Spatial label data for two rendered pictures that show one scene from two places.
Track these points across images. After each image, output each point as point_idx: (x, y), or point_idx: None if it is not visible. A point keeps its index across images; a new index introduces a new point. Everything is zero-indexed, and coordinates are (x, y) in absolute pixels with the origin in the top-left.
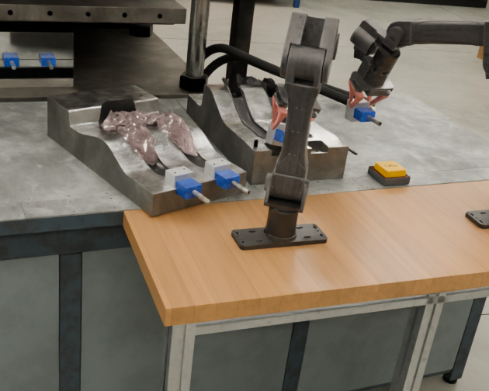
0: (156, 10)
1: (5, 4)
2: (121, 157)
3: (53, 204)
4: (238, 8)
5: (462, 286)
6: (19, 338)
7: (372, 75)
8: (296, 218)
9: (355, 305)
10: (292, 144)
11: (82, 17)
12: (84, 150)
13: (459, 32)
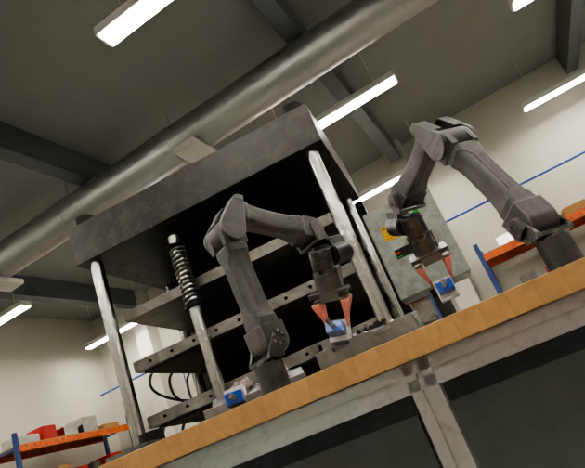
0: (354, 329)
1: (253, 370)
2: (216, 405)
3: None
4: (435, 301)
5: (432, 345)
6: None
7: (414, 246)
8: (276, 368)
9: (311, 422)
10: (240, 301)
11: (304, 357)
12: None
13: (415, 156)
